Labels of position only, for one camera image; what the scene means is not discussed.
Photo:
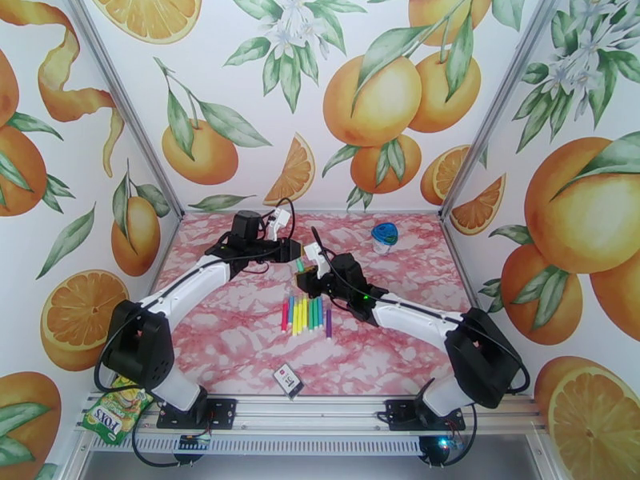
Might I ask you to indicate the blue marker pen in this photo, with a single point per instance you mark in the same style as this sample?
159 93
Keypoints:
290 308
320 311

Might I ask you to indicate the pink marker pen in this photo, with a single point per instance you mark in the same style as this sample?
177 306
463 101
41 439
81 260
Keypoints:
285 316

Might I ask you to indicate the purple marker pen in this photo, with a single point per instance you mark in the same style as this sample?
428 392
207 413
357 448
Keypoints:
328 323

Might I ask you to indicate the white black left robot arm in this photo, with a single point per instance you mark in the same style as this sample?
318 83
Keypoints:
175 293

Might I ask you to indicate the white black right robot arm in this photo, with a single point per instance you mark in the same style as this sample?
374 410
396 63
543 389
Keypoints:
415 313

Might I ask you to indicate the clear cup with blue lid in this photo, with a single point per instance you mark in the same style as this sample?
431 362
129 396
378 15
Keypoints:
385 233

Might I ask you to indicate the small black white card box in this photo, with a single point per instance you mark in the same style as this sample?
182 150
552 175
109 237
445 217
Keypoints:
287 378

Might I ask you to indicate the small circuit board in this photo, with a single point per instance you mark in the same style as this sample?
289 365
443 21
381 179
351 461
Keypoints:
194 442
446 443

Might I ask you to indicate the green yellow candy bag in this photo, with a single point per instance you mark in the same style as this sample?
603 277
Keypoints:
117 413

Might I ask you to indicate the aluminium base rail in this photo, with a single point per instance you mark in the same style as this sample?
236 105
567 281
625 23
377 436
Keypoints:
310 413

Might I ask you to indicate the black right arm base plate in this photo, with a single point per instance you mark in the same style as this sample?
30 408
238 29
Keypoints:
400 413

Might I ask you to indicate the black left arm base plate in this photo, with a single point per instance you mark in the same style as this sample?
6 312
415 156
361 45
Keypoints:
222 411

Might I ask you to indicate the aluminium frame post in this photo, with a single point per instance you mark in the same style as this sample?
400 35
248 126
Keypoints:
128 103
496 103

